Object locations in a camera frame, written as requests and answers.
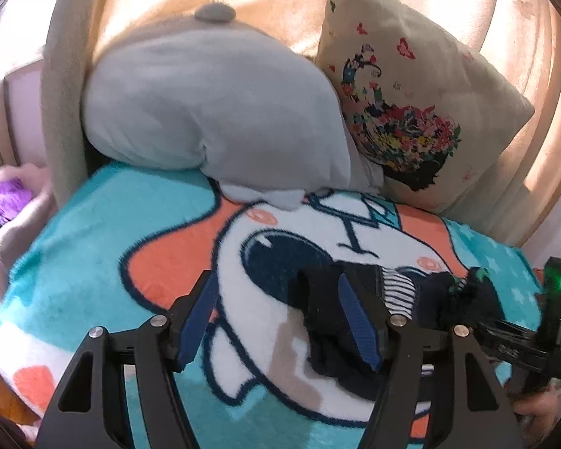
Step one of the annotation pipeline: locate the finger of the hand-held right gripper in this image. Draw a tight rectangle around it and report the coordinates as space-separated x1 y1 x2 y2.
470 317 545 361

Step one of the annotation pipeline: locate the teal cartoon printed blanket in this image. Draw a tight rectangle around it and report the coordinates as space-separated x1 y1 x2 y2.
0 163 550 449

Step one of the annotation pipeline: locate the purple plush item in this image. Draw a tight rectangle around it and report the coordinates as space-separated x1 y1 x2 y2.
0 177 33 220

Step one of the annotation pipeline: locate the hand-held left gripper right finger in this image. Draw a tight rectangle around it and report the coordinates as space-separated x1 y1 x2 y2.
337 272 527 449

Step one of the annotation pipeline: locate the peach curtain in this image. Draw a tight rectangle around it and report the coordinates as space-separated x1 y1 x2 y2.
0 0 561 248

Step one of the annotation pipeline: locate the person's right hand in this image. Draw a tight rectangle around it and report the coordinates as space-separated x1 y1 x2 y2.
513 379 561 446

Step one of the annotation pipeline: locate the grey plush pillow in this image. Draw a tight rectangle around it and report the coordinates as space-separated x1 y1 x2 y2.
82 2 384 210

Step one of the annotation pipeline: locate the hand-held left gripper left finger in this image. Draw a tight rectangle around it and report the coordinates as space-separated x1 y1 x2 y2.
36 270 216 449

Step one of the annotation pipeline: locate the beige floral printed pillow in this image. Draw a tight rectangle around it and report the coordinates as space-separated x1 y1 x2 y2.
314 0 536 213

